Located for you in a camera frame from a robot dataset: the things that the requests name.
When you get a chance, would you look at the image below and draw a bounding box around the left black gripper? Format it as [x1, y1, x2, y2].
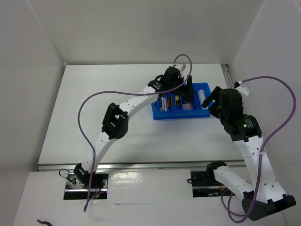
[168, 75, 194, 96]

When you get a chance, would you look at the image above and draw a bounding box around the black gold lipstick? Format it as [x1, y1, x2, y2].
[175, 95, 181, 106]
[167, 96, 173, 107]

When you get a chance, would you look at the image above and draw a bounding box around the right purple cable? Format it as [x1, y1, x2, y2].
[221, 75, 296, 223]

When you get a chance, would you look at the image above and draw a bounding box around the aluminium rail front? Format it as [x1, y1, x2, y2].
[37, 161, 245, 171]

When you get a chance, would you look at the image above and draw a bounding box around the white lotion bottle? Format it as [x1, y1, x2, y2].
[198, 89, 208, 110]

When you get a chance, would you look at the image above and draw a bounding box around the aluminium rail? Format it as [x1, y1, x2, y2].
[37, 161, 245, 171]
[221, 64, 234, 88]

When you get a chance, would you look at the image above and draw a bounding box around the pink slim makeup tube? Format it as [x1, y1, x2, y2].
[164, 97, 168, 112]

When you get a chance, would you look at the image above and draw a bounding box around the purple cable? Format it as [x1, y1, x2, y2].
[221, 75, 296, 223]
[77, 54, 192, 212]

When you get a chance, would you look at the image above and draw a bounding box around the white blue makeup pen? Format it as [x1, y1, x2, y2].
[160, 97, 165, 112]

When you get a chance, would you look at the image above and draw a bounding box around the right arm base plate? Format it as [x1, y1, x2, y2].
[187, 171, 231, 198]

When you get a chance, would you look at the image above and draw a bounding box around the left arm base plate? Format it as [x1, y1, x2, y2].
[58, 168, 109, 200]

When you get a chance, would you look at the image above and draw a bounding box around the aluminium rail right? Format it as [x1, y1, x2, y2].
[221, 64, 234, 88]

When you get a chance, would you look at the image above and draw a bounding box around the black hook bottom left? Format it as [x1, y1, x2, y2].
[37, 219, 52, 226]

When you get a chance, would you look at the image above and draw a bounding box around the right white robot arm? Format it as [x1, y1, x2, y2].
[201, 86, 296, 221]

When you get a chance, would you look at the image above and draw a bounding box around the blue plastic organizer bin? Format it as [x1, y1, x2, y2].
[151, 82, 211, 120]

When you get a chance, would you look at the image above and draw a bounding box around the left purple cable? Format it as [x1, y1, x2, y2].
[77, 54, 192, 212]

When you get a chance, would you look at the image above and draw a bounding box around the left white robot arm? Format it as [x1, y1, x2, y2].
[73, 64, 192, 188]

